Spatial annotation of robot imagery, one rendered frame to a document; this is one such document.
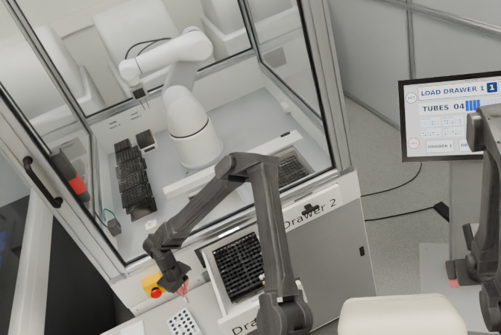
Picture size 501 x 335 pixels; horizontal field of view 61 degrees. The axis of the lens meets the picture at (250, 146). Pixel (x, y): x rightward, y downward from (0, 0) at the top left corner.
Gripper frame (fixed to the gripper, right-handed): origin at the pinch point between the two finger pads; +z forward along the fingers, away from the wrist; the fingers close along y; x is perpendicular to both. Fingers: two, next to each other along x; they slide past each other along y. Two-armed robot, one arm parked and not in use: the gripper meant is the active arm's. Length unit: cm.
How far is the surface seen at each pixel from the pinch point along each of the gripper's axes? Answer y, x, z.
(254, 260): -24.6, 10.1, 5.0
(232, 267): -18.8, 4.5, 5.2
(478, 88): -106, 61, -24
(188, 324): 2.0, -3.3, 16.6
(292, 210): -49, 11, 2
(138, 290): 3.9, -26.3, 9.3
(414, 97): -97, 41, -24
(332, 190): -64, 21, 1
